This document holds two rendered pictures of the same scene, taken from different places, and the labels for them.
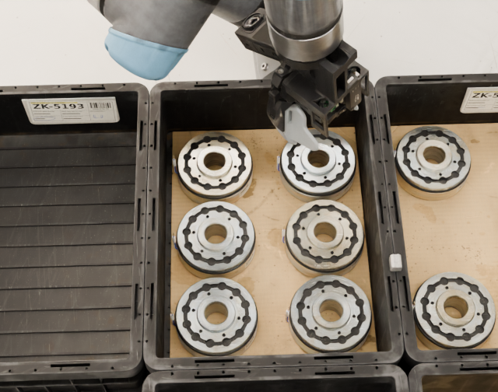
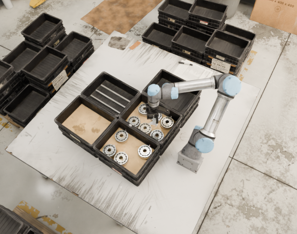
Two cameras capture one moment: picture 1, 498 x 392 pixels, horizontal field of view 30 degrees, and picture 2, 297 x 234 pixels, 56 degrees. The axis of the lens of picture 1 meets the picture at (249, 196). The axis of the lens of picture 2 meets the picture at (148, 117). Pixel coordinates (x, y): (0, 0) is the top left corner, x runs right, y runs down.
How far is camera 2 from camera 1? 1.73 m
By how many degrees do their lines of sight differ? 54
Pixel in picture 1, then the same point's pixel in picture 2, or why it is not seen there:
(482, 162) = (139, 160)
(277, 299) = (142, 119)
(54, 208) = (177, 102)
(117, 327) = not seen: hidden behind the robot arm
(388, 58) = (177, 178)
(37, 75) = not seen: hidden behind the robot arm
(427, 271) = (130, 139)
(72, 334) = not seen: hidden behind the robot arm
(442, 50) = (172, 189)
